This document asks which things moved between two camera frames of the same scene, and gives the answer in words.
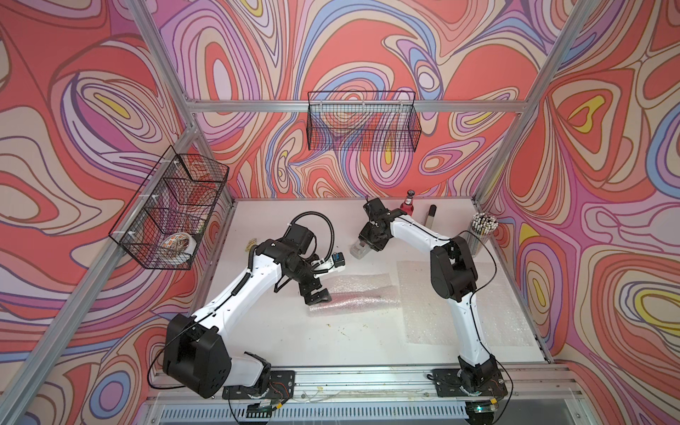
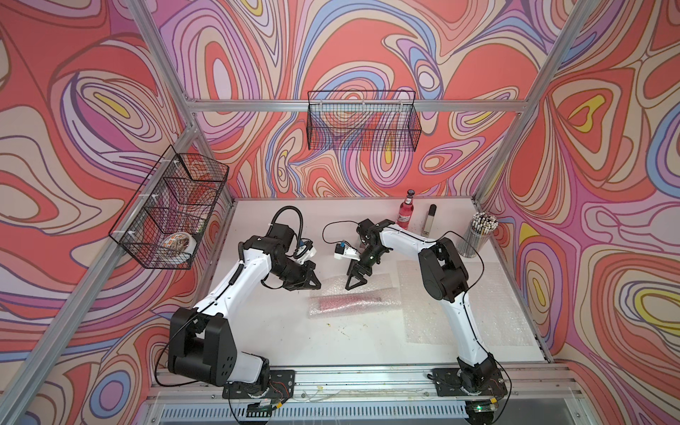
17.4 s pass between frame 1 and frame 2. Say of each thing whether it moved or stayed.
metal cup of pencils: stayed
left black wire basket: stayed
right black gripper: moved
